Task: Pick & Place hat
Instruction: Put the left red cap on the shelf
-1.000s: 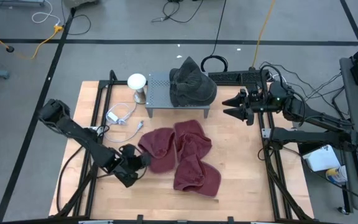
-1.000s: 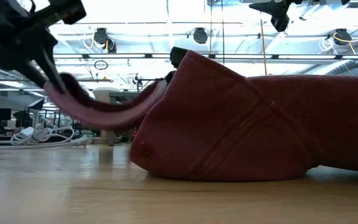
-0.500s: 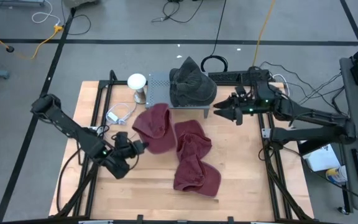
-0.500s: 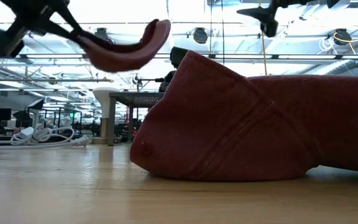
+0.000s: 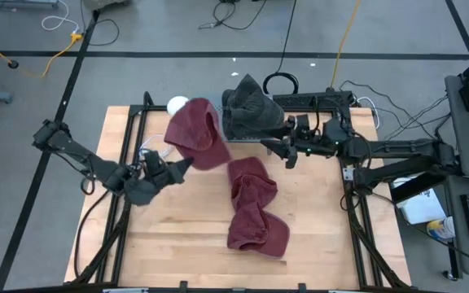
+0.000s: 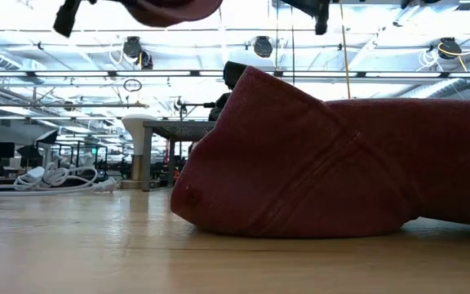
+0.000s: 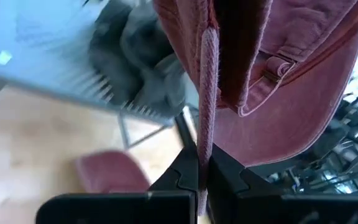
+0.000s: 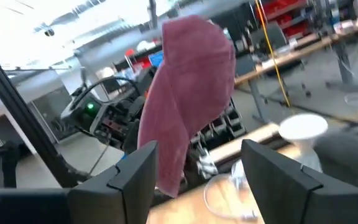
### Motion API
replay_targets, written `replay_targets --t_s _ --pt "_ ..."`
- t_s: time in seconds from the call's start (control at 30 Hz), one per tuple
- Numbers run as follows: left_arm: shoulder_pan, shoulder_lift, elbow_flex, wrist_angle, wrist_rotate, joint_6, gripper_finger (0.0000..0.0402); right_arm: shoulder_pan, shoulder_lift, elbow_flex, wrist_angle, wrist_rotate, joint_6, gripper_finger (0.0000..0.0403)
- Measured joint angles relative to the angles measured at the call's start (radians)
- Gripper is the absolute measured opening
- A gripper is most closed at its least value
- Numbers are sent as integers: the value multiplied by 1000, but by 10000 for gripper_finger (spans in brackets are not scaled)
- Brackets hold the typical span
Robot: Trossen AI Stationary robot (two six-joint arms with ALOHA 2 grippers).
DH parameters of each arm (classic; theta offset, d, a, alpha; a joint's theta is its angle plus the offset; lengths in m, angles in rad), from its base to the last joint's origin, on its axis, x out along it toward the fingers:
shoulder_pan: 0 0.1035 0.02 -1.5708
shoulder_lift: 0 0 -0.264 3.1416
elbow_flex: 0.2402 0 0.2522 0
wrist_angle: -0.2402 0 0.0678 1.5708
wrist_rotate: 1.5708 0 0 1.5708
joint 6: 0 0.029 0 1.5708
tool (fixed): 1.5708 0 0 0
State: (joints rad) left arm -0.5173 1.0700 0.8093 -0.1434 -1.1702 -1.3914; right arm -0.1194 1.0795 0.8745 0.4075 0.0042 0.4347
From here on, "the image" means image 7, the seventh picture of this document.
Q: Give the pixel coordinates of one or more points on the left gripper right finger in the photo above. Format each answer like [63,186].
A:
[259,208]

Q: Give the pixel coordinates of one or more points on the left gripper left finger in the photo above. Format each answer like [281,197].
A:
[135,208]

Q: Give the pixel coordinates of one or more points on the maroon baseball cap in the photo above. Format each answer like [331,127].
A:
[291,109]
[110,171]

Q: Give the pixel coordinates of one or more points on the dark grey baseball cap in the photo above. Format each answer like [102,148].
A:
[154,77]
[107,62]

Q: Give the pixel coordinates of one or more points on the grey perforated metal stand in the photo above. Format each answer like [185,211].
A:
[42,46]

